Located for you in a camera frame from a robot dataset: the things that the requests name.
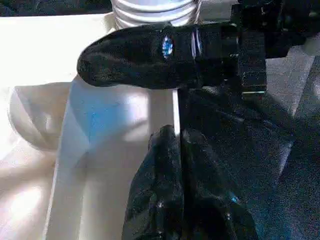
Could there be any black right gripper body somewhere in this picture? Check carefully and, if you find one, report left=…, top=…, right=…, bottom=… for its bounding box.
left=220, top=0, right=320, bottom=97

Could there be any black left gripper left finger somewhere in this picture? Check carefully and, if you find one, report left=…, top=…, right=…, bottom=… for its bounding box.
left=121, top=124, right=185, bottom=240

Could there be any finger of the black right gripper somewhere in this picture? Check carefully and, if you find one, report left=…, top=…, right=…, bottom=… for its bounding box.
left=76, top=22, right=227, bottom=91

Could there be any white plastic table top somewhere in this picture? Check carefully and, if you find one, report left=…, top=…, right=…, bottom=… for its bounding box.
left=0, top=12, right=236, bottom=240

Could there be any white plastic table leg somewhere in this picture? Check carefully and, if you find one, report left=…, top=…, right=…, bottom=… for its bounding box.
left=110, top=0, right=203, bottom=30

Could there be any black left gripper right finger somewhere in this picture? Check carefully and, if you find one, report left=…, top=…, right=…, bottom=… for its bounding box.
left=181, top=128, right=260, bottom=240

